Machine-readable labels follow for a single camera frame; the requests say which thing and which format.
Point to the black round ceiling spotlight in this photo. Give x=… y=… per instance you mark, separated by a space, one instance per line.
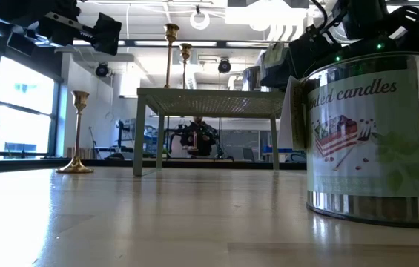
x=102 y=69
x=224 y=66

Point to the person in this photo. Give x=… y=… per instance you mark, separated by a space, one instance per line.
x=200 y=139

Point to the large window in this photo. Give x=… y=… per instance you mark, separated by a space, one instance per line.
x=23 y=111

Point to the silver candle tin snowman label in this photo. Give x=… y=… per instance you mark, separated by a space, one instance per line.
x=251 y=79

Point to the white mesh-top rack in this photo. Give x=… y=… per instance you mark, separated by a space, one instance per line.
x=213 y=102

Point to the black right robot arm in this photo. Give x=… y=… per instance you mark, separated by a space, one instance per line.
x=365 y=18

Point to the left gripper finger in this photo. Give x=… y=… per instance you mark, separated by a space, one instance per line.
x=22 y=44
x=108 y=35

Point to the tall brass candlestick holder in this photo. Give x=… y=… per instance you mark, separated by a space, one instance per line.
x=77 y=141
x=171 y=31
x=185 y=50

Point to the white ceiling light panel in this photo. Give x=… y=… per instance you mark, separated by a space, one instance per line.
x=268 y=16

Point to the black metal rig frame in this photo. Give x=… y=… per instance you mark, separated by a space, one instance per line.
x=231 y=164

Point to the long ceiling light bar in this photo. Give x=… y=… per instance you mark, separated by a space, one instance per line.
x=150 y=43

